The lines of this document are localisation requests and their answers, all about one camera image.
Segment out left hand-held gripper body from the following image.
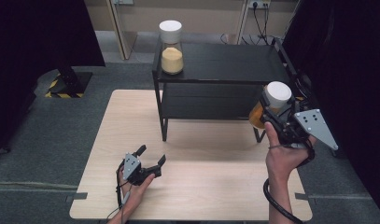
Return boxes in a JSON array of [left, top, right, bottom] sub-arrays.
[[121, 152, 147, 187]]

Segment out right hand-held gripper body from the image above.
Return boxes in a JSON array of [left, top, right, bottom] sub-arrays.
[[260, 104, 340, 152]]

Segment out glass jar of orange powder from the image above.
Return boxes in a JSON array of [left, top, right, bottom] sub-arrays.
[[248, 80, 293, 130]]

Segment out black metal shelf rack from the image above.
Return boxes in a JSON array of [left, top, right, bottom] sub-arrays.
[[151, 36, 307, 144]]

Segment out glass jar of pale grains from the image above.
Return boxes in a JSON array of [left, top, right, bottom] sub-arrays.
[[159, 20, 185, 76]]

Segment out person's left hand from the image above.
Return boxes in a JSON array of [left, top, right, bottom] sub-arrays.
[[117, 165, 156, 216]]

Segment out person's right hand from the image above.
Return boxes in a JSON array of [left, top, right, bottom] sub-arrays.
[[264, 120, 318, 189]]

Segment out black curtain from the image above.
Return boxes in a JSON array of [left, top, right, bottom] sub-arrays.
[[282, 0, 380, 218], [0, 0, 106, 161]]

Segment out grey floor tape strip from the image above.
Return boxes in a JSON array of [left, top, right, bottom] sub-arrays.
[[65, 192, 89, 203], [294, 192, 317, 201]]

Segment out striped black stand base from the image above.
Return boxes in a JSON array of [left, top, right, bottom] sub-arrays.
[[44, 65, 94, 100]]

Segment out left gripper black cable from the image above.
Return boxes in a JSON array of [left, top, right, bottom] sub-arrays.
[[115, 160, 132, 220]]

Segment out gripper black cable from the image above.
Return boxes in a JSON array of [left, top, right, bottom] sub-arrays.
[[115, 160, 132, 220], [262, 138, 317, 224]]

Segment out black power cable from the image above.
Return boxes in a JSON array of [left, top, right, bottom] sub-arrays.
[[252, 3, 266, 45], [262, 3, 272, 43]]

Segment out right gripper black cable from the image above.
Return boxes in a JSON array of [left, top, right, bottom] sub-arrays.
[[262, 138, 317, 224]]

